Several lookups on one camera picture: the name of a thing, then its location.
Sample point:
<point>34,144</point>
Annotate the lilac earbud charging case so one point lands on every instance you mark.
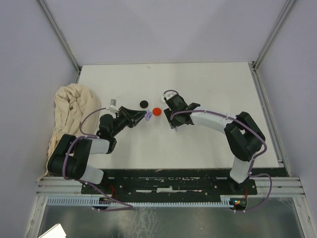
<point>148,115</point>

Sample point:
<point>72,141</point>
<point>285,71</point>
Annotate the cream crumpled cloth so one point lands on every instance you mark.
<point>72,104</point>

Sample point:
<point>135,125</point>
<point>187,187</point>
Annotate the slotted cable duct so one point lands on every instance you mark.
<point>98,201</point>

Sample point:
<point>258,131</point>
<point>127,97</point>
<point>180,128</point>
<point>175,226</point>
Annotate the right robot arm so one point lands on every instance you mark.
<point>245,139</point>

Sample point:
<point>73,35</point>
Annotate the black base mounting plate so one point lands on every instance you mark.
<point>217,181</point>

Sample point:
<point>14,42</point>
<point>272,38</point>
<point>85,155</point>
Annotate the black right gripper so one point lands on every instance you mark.
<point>168,111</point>

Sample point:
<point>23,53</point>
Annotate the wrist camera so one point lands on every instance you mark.
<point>169,94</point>
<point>112,106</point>

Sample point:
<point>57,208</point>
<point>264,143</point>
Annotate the orange earbud charging case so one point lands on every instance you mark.
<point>157,111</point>

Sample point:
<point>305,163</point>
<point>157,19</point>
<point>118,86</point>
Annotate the black earbud charging case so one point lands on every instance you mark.
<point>144,104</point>

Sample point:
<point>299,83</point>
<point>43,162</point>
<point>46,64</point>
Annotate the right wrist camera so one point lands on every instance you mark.
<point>169,94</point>

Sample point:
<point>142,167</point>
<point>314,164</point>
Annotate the white paper sheet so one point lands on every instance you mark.
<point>56,231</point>

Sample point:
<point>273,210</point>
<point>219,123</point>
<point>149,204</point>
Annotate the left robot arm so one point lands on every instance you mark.
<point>70,157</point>

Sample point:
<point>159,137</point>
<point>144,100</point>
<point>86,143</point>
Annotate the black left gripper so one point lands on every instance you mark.
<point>133,117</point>

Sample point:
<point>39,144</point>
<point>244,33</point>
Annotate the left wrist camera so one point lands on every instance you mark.
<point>112,106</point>

